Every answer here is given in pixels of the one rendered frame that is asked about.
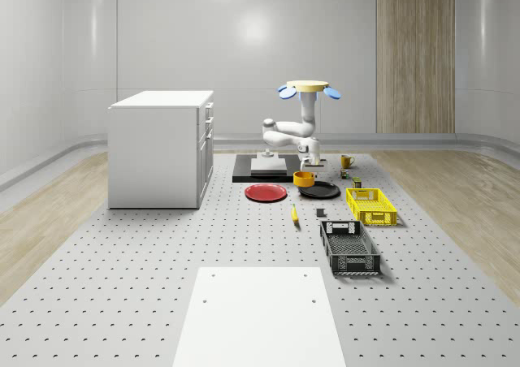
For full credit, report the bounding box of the red plate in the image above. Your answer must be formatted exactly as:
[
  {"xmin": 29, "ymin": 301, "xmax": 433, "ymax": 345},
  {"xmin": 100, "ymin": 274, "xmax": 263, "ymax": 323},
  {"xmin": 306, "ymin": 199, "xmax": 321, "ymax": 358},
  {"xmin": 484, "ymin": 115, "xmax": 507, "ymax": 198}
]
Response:
[{"xmin": 244, "ymin": 183, "xmax": 288, "ymax": 203}]

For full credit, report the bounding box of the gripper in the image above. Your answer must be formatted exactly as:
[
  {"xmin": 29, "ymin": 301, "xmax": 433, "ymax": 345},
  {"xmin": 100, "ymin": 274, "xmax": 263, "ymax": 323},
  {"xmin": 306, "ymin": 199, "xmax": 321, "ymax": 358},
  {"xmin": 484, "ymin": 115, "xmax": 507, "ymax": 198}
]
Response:
[{"xmin": 300, "ymin": 158, "xmax": 327, "ymax": 175}]

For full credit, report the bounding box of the black plate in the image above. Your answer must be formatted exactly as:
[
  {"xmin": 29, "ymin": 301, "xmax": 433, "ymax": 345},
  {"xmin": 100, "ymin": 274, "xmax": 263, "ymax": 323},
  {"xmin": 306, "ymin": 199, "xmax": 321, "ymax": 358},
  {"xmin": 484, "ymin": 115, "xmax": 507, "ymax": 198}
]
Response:
[{"xmin": 297, "ymin": 180, "xmax": 342, "ymax": 201}]

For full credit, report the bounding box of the black stove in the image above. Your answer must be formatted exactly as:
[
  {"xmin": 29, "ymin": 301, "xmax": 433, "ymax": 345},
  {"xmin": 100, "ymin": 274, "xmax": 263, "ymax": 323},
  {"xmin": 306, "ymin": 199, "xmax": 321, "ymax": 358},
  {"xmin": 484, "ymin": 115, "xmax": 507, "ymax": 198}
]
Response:
[{"xmin": 232, "ymin": 149, "xmax": 304, "ymax": 184}]

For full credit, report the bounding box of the dark grey basket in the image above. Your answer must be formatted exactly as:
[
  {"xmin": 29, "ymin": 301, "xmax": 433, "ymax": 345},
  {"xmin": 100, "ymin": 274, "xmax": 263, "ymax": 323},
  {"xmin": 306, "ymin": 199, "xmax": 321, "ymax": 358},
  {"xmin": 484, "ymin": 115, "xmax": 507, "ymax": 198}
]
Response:
[{"xmin": 318, "ymin": 219, "xmax": 384, "ymax": 277}]

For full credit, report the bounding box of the white board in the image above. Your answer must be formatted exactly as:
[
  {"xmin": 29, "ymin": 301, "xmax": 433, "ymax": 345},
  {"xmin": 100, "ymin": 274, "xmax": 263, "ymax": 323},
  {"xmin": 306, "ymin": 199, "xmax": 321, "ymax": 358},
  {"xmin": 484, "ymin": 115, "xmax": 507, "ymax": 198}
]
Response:
[{"xmin": 172, "ymin": 266, "xmax": 348, "ymax": 367}]

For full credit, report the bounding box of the white cabinet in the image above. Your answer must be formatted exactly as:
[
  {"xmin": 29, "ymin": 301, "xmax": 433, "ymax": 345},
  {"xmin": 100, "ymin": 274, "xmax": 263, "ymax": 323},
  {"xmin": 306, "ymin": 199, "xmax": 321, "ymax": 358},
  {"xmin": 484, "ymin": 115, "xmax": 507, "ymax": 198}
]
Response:
[{"xmin": 107, "ymin": 89, "xmax": 215, "ymax": 210}]

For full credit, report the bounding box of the yellow basket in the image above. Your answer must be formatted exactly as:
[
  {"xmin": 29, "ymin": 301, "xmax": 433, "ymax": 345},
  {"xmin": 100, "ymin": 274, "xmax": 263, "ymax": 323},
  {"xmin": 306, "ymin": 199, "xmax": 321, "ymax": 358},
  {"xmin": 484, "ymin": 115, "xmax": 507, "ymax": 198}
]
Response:
[{"xmin": 345, "ymin": 187, "xmax": 399, "ymax": 227}]

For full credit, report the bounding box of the yellow bowl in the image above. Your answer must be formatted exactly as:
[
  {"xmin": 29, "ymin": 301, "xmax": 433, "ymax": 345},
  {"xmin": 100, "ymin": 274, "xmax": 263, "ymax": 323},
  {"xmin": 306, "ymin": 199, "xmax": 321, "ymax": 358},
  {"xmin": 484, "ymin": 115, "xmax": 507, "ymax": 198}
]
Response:
[{"xmin": 292, "ymin": 171, "xmax": 318, "ymax": 188}]

